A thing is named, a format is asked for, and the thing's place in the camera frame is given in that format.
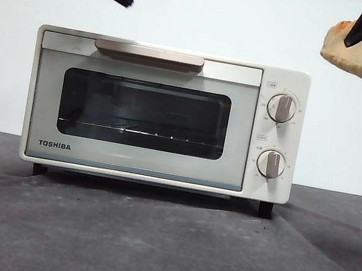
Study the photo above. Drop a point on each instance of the white oven knob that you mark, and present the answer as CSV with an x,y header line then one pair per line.
x,y
270,164
281,108

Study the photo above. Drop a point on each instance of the white Toshiba toaster oven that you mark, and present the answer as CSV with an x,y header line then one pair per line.
x,y
293,141

